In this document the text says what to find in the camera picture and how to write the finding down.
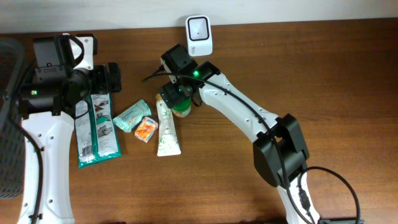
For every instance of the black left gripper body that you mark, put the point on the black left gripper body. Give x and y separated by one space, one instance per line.
98 79

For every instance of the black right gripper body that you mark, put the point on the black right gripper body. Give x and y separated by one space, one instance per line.
168 96

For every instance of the green lid jar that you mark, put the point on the green lid jar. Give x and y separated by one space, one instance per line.
183 109

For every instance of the orange tissue packet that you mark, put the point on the orange tissue packet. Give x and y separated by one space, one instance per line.
146 129

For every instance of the teal wet wipes pack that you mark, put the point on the teal wet wipes pack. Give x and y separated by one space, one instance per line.
131 117

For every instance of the white cosmetic tube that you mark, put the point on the white cosmetic tube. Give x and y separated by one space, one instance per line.
168 143

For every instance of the green gloves package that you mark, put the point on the green gloves package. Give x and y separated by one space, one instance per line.
95 131

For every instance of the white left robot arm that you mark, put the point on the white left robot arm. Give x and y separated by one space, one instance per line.
69 97

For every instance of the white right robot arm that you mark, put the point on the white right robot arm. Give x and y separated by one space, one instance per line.
279 148

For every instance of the white barcode scanner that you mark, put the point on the white barcode scanner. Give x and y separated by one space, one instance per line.
199 36

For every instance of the dark grey plastic basket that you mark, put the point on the dark grey plastic basket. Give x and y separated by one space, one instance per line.
12 141

